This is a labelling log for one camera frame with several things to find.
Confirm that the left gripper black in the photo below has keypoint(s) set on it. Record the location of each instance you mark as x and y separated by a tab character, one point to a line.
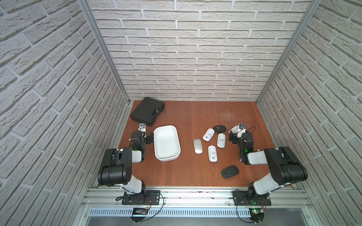
145	138

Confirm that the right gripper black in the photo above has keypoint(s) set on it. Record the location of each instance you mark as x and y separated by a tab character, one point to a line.
234	137

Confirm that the white mouse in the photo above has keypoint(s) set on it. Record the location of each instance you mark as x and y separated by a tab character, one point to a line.
235	129
208	134
212	154
221	140

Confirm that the black mouse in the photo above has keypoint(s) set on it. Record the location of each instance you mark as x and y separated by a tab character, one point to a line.
230	172
219	129

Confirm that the silver mouse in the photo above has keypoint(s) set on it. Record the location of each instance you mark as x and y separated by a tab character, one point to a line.
198	146

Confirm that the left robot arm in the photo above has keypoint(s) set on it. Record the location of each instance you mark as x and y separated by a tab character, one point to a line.
116	166

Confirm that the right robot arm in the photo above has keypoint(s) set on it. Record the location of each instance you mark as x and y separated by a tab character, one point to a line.
285	168

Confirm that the white storage box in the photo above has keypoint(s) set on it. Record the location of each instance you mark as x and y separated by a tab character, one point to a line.
166	143

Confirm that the black carrying case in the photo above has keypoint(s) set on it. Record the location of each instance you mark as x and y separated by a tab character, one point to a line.
148	111

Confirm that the left controller board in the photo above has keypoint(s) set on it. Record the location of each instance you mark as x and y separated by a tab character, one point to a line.
140	211

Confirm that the controller board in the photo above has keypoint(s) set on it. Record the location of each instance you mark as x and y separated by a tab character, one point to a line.
256	215
140	211

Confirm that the right controller board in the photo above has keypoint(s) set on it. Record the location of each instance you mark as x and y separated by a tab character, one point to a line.
256	215

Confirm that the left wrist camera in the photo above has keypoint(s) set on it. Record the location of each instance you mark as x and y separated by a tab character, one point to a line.
142	127

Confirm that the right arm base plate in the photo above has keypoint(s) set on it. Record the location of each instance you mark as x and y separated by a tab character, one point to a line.
248	198

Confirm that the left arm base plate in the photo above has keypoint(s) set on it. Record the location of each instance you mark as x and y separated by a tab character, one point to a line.
151	197

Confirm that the aluminium front rail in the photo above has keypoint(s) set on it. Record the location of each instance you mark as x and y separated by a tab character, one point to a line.
196	196

